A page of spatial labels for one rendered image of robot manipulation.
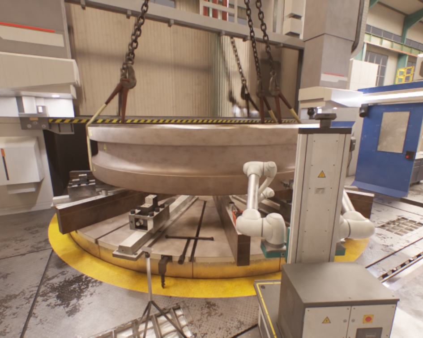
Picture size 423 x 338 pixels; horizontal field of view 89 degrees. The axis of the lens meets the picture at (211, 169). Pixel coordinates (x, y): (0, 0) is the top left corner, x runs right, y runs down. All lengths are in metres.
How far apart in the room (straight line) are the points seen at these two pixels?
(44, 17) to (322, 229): 4.13
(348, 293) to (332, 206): 0.55
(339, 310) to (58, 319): 2.39
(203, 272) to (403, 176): 5.58
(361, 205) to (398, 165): 2.95
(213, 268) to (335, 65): 5.87
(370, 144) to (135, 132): 6.07
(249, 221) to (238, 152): 1.33
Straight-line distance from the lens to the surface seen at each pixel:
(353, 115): 8.67
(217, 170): 2.90
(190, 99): 5.82
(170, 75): 5.73
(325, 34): 6.74
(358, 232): 2.10
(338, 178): 1.74
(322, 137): 1.63
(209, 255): 2.67
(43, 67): 3.58
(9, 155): 5.29
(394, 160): 7.06
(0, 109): 4.66
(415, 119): 6.90
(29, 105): 4.38
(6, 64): 3.65
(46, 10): 4.19
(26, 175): 5.30
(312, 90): 6.45
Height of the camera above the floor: 1.82
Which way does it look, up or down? 12 degrees down
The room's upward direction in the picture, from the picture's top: straight up
